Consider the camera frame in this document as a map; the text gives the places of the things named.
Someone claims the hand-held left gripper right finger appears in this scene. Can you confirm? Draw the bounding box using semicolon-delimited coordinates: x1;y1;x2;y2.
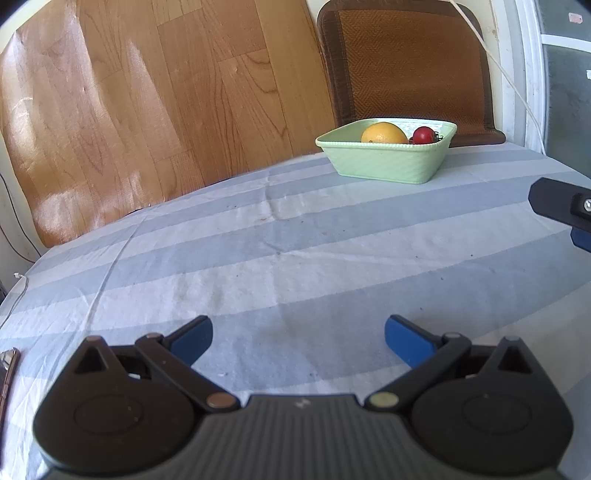
364;315;536;412

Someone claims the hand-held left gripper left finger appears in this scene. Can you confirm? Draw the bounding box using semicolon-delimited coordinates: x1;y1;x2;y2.
71;315;241;412

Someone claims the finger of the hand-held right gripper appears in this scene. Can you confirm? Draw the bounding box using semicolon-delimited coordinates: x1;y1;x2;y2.
528;178;591;253

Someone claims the light green square bowl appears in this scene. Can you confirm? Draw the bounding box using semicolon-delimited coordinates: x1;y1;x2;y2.
315;119;458;185

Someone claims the large yellow citrus fruit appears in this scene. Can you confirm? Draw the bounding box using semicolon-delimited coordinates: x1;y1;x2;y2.
361;122;410;145

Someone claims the blue white striped sheet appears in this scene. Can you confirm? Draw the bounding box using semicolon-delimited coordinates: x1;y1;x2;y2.
0;140;591;480

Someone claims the smartphone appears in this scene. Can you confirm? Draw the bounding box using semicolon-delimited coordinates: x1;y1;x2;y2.
0;348;20;428

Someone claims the brown woven seat mat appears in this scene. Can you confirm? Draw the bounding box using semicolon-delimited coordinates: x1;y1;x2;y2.
317;0;507;148

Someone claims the wood pattern vinyl sheet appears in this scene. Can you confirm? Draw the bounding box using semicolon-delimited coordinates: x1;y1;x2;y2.
0;0;339;251

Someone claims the white cable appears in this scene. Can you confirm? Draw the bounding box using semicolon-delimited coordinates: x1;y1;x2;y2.
450;0;546;154

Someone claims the white window frame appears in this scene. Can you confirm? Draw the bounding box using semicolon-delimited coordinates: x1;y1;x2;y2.
501;0;549;155

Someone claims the thin white cord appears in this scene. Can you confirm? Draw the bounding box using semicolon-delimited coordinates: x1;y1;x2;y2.
0;272;29;326

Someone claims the thin dark cable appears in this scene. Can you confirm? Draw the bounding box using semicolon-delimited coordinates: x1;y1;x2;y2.
0;177;41;260

